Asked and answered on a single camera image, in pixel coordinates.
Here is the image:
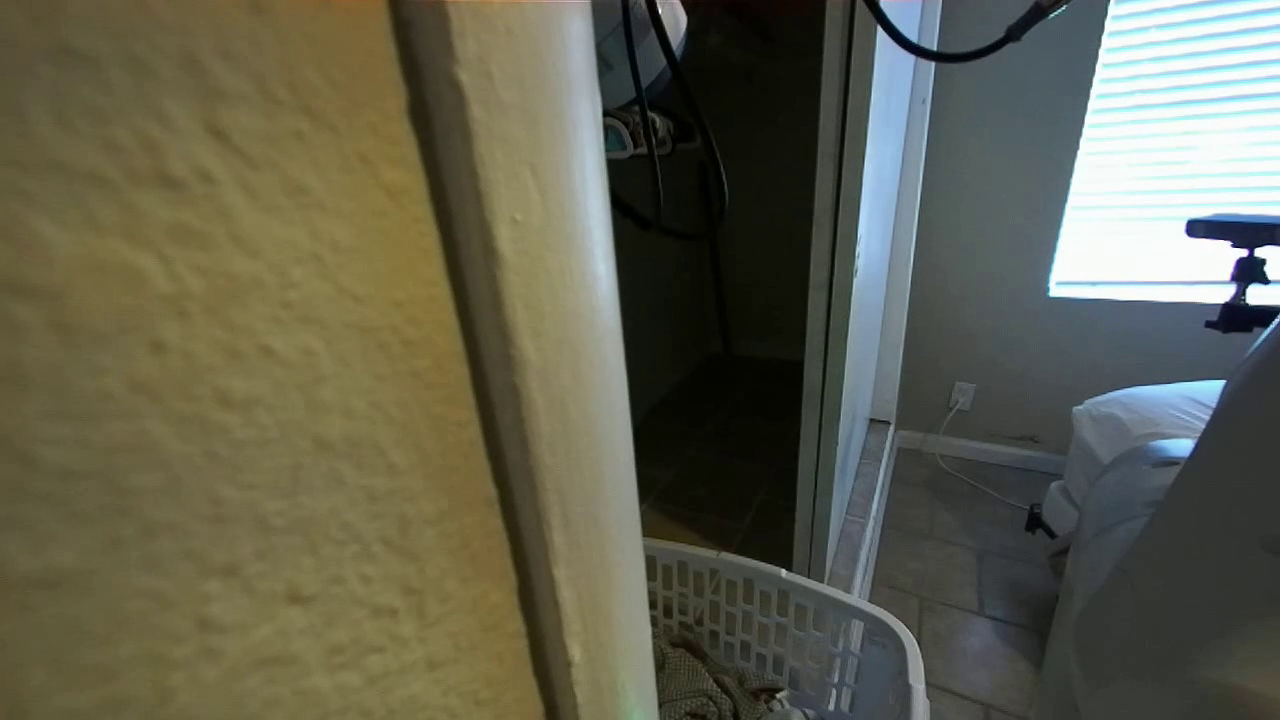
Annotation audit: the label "white closet door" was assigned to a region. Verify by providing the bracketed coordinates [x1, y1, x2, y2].
[789, 0, 947, 599]

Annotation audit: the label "long black cable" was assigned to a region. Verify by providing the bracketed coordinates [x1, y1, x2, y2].
[861, 0, 1076, 68]

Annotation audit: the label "white window blinds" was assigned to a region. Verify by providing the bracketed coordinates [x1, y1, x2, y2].
[1046, 0, 1280, 304]

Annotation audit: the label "grey clothes pile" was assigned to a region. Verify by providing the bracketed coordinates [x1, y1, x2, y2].
[652, 624, 810, 720]

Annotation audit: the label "white plastic laundry basket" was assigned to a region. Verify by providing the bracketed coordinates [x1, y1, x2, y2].
[643, 537, 934, 720]

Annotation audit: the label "white baseboard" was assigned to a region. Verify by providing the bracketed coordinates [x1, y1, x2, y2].
[892, 426, 1072, 479]

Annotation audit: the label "black bar camera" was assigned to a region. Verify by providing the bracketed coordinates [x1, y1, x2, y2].
[1179, 210, 1280, 254]

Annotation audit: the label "black tripod head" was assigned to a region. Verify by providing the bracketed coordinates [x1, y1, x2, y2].
[1205, 244, 1280, 336]

